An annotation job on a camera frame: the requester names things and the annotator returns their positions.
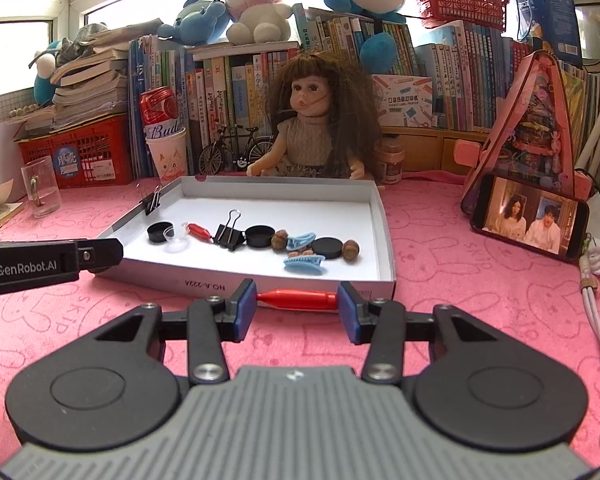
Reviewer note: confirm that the large black binder clip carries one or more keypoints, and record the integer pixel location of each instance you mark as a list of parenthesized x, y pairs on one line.
[(227, 235)]

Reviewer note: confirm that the small red plastic basket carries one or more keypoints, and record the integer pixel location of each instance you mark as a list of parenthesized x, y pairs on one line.
[(460, 2)]

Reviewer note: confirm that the stack of books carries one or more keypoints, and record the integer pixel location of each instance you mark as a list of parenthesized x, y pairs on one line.
[(87, 90)]

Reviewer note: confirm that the white cardboard box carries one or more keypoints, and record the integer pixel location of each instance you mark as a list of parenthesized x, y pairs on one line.
[(280, 205)]

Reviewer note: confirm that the pink wooden phone stand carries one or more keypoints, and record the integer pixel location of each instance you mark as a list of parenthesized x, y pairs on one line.
[(540, 125)]

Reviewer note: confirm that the brown walnut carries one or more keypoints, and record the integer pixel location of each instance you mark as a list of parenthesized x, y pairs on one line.
[(279, 241), (351, 250)]

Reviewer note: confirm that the large red plastic basket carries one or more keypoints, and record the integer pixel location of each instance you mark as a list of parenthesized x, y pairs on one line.
[(100, 150)]

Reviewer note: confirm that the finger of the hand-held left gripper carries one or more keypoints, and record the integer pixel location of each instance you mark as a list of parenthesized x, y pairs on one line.
[(100, 255)]

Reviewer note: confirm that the black round plastic cap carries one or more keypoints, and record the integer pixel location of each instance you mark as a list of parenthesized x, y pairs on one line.
[(157, 234), (328, 248), (259, 236)]

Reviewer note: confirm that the clear glass mug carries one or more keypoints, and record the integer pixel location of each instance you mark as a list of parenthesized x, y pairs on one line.
[(45, 200)]

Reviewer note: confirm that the blue printed packet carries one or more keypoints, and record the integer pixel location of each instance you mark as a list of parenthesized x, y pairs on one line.
[(550, 15)]

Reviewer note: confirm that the red plastic bullet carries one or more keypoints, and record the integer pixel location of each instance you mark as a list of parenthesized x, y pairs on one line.
[(295, 300), (200, 231)]

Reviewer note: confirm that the miniature black bicycle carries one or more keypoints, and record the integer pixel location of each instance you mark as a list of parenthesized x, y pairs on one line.
[(240, 134)]

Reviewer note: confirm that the clear plastic cap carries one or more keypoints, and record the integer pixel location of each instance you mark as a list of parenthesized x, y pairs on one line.
[(175, 246)]

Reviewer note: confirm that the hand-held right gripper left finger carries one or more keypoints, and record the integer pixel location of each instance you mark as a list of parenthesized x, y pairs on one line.
[(245, 312)]

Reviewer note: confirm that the small black binder clip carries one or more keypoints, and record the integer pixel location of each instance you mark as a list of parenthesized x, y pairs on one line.
[(154, 205)]

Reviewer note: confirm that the small blue-white plush toy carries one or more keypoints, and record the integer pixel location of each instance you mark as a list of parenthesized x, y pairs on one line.
[(45, 85)]

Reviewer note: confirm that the brown plastic jar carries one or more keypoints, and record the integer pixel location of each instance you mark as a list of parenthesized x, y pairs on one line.
[(390, 160)]

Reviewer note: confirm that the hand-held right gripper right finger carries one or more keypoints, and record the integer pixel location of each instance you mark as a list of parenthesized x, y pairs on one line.
[(351, 315)]

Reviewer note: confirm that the colourful printed carton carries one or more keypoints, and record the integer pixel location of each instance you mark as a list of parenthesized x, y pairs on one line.
[(402, 100)]

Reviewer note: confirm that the pink bunny-print cloth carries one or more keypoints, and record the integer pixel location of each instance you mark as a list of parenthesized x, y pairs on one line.
[(455, 285)]

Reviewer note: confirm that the wooden drawer unit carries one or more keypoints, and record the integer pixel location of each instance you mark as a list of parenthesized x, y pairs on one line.
[(430, 147)]

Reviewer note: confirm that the long-haired doll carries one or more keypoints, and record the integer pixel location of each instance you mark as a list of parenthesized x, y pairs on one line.
[(305, 140)]

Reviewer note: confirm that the light blue hair clip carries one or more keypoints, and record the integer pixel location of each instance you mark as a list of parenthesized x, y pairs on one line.
[(300, 241), (304, 262)]

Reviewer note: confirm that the illustrated notebook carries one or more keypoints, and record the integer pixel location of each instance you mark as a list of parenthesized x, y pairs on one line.
[(0, 220)]

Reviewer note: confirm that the white cat-print paper cup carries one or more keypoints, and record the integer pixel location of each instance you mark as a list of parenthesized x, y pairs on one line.
[(167, 160)]

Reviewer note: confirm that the red beverage can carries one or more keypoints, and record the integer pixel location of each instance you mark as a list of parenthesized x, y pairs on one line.
[(157, 110)]

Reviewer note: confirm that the row of upright books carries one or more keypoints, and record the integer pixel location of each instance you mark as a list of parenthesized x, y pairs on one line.
[(220, 90)]

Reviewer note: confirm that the blue elephant plush toy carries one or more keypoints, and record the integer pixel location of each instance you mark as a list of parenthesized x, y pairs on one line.
[(200, 20)]

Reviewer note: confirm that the grey plush toy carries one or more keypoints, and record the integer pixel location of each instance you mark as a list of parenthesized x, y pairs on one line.
[(77, 42)]

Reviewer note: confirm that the black smartphone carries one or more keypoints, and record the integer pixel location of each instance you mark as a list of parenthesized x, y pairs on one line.
[(530, 215)]

